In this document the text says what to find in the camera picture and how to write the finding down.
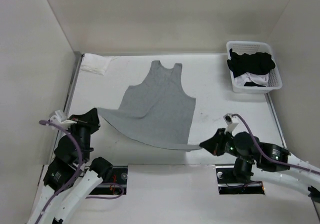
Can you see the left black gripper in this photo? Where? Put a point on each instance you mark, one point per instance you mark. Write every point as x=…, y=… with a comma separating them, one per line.
x=90, y=119

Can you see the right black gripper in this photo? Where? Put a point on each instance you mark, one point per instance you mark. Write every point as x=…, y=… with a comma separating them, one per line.
x=213, y=143

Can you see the grey tank top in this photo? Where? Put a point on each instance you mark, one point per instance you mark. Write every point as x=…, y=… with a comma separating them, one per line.
x=156, y=112

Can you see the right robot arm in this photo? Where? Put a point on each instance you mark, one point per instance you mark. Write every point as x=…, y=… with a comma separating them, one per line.
x=258, y=162

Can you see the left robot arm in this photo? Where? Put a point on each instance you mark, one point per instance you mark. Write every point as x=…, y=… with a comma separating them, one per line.
x=65, y=184

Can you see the folded white tank top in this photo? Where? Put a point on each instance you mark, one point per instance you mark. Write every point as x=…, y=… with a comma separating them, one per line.
x=96, y=64

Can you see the white tank top in basket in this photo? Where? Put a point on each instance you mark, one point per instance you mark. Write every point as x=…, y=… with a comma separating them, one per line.
x=249, y=79

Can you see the black tank top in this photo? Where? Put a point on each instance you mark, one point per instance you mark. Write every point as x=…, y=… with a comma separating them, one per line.
x=260, y=63

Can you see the white plastic laundry basket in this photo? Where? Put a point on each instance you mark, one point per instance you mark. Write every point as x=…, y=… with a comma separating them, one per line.
x=251, y=47

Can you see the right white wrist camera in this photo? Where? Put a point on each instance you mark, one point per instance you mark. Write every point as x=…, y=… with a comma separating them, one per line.
x=231, y=121

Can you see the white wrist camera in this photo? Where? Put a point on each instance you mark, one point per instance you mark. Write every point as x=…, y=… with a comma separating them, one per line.
x=231, y=121
x=58, y=117

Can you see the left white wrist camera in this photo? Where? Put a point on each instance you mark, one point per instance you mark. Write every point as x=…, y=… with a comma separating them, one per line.
x=58, y=117

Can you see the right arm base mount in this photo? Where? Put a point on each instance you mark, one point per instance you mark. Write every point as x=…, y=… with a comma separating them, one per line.
x=229, y=185

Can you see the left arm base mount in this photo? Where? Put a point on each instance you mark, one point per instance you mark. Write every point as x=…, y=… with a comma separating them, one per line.
x=107, y=181

